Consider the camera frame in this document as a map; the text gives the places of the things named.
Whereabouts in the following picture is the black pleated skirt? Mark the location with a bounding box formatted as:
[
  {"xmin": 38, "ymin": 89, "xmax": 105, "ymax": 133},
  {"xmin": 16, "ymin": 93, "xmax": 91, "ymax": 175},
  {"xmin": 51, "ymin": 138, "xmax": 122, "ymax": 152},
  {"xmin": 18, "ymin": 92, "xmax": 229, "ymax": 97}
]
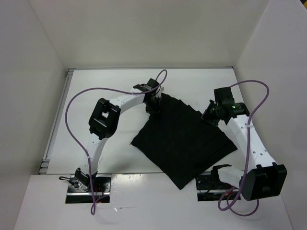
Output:
[{"xmin": 131, "ymin": 94, "xmax": 237, "ymax": 190}]

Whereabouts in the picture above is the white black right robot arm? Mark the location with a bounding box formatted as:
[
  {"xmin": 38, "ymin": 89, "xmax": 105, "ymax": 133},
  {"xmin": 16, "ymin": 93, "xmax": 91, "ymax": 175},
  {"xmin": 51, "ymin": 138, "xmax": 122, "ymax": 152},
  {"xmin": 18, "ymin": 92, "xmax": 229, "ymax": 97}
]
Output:
[{"xmin": 202, "ymin": 87, "xmax": 287, "ymax": 201}]

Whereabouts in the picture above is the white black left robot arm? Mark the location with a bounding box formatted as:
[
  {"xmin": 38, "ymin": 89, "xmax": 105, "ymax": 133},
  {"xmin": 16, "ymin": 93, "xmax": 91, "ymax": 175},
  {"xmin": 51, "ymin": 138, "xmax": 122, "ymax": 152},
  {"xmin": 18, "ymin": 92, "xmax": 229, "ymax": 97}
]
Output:
[{"xmin": 75, "ymin": 79, "xmax": 162, "ymax": 192}]

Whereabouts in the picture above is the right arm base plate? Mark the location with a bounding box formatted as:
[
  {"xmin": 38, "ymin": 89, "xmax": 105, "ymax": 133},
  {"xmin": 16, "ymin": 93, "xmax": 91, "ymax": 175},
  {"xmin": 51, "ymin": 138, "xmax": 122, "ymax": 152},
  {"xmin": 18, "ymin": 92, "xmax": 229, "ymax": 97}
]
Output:
[{"xmin": 195, "ymin": 172, "xmax": 232, "ymax": 202}]

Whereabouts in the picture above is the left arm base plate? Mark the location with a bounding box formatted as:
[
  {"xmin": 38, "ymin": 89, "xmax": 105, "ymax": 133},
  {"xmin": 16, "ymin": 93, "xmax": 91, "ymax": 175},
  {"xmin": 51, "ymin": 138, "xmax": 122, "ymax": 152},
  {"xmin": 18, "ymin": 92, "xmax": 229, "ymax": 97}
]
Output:
[{"xmin": 62, "ymin": 174, "xmax": 111, "ymax": 204}]

